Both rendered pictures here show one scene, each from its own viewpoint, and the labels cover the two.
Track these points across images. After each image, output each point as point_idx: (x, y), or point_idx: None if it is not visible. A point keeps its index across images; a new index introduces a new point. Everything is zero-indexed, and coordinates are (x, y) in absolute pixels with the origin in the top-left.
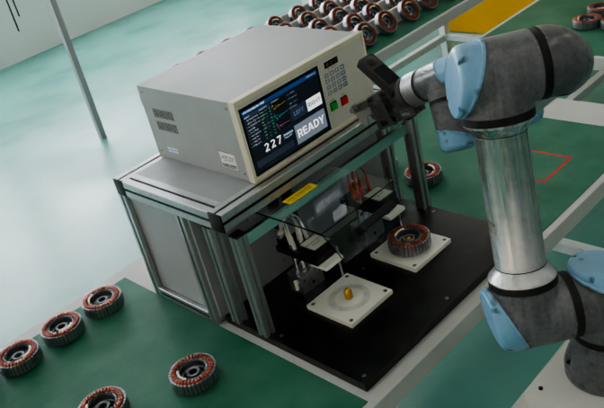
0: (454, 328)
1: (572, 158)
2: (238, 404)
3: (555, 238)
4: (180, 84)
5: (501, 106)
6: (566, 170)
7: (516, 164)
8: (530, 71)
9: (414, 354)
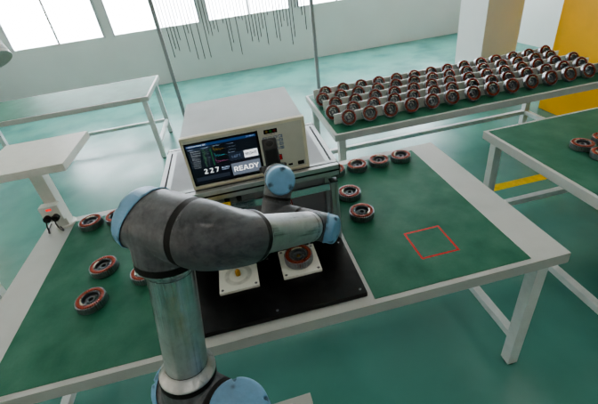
0: (263, 333)
1: (458, 250)
2: (141, 304)
3: (390, 305)
4: (193, 113)
5: (135, 258)
6: (445, 258)
7: (157, 304)
8: (153, 244)
9: (229, 335)
